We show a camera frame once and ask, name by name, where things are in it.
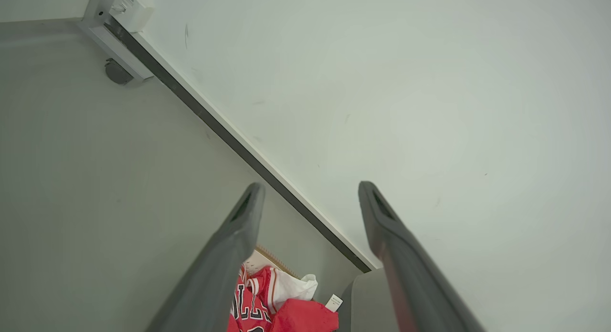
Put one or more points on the dark grey baseboard strip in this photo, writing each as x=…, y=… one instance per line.
x=229, y=136

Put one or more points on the red Bulls basketball jersey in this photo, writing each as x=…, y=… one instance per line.
x=250, y=305

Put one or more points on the white wall box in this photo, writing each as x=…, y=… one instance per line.
x=132, y=9

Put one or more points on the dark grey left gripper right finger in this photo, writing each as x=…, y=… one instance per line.
x=410, y=274

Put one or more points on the white perforated laundry basket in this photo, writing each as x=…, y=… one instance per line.
x=265, y=261

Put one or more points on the white garment label tag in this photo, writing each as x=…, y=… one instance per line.
x=334, y=303

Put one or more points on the white cloth garment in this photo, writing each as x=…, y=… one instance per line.
x=293, y=286

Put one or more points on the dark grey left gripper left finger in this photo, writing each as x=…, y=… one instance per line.
x=224, y=260

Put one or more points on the plain red garment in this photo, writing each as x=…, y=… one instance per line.
x=305, y=317

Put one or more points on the grey round door stop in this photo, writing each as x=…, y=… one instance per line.
x=117, y=72

